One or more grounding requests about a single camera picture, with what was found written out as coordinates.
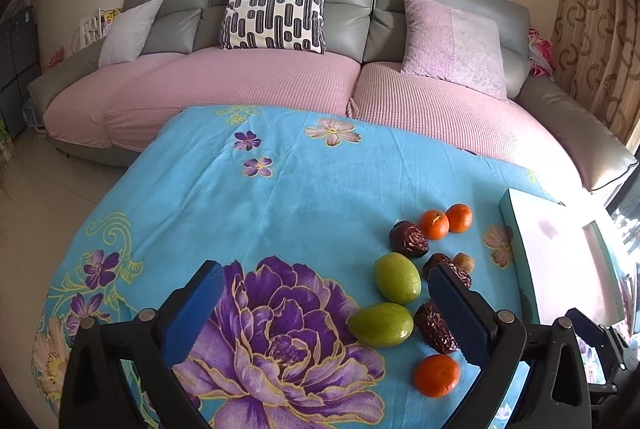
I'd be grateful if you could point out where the light grey cushion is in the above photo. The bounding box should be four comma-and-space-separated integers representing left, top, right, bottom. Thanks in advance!
98, 0, 164, 68

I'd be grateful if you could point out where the brown patterned curtain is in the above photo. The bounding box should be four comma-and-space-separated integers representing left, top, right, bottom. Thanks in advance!
552, 0, 640, 152

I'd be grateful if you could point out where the pink grey cushion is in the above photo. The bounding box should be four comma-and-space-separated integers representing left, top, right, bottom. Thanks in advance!
402, 0, 506, 100

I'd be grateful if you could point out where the dark cabinet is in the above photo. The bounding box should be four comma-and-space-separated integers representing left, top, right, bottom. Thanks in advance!
0, 6, 41, 140

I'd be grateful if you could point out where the brown longan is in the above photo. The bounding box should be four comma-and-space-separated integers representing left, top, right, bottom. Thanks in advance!
454, 253, 475, 274

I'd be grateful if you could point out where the red date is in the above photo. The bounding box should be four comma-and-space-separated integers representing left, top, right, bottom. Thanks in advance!
388, 221, 430, 259
413, 299, 459, 354
422, 253, 472, 288

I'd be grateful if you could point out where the pink floral cloth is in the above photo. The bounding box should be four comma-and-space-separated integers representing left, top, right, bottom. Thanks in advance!
527, 27, 556, 79

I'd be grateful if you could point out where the black white patterned cushion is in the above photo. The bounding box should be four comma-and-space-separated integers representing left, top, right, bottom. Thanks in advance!
219, 0, 326, 54

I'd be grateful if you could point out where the white magazine rack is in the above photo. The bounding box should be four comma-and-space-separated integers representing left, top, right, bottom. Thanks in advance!
79, 7, 120, 48

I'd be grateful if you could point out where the teal white tray box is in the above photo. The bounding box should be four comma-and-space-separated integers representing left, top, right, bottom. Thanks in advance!
499, 188, 625, 326

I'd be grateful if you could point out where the mandarin orange with stem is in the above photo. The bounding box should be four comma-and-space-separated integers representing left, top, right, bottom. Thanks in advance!
418, 209, 449, 241

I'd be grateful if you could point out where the grey leather sofa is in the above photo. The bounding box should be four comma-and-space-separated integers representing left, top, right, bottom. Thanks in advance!
27, 0, 639, 194

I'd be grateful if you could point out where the pink sofa seat cover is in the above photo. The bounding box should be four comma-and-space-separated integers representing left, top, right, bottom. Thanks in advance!
28, 44, 582, 188

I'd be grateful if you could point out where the red date top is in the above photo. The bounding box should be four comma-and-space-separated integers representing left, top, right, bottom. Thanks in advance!
388, 221, 430, 259

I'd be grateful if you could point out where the blue floral tablecloth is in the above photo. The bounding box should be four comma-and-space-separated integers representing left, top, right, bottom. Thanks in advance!
30, 104, 637, 429

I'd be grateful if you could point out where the green jujube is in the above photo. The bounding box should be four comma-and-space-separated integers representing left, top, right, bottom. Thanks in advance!
347, 302, 414, 348
374, 253, 422, 305

